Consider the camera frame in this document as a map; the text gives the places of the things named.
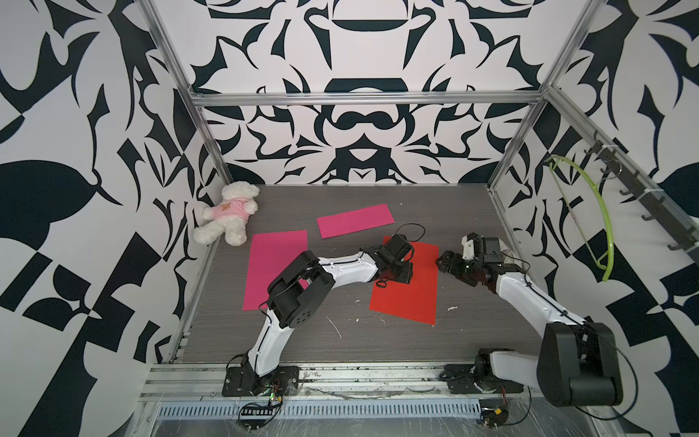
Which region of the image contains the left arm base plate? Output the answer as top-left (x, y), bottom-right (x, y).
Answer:
top-left (221, 364), bottom-right (300, 398)

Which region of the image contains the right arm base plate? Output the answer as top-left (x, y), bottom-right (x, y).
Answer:
top-left (439, 364), bottom-right (526, 394)

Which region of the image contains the magenta paper sheet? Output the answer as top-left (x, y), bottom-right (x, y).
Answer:
top-left (317, 204), bottom-right (395, 239)
top-left (242, 231), bottom-right (308, 311)

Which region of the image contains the white teddy bear pink shirt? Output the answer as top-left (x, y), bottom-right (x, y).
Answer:
top-left (193, 181), bottom-right (260, 247)

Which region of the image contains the black connector board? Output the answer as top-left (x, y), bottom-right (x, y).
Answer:
top-left (237, 402), bottom-right (282, 431)
top-left (480, 402), bottom-right (509, 429)

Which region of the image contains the right black connector board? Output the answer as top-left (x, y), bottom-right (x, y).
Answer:
top-left (480, 402), bottom-right (509, 429)

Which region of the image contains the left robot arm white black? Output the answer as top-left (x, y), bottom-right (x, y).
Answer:
top-left (241, 234), bottom-right (414, 387)

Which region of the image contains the black wall hook rack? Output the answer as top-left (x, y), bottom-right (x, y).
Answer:
top-left (586, 129), bottom-right (698, 265)

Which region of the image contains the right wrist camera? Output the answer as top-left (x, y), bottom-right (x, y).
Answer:
top-left (462, 233), bottom-right (481, 261)

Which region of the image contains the red square paper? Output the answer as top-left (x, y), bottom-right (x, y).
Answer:
top-left (370, 242), bottom-right (440, 325)

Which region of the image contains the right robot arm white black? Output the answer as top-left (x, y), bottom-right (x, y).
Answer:
top-left (435, 233), bottom-right (624, 407)

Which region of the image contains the left black connector board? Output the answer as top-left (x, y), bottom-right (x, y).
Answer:
top-left (237, 402), bottom-right (282, 431)

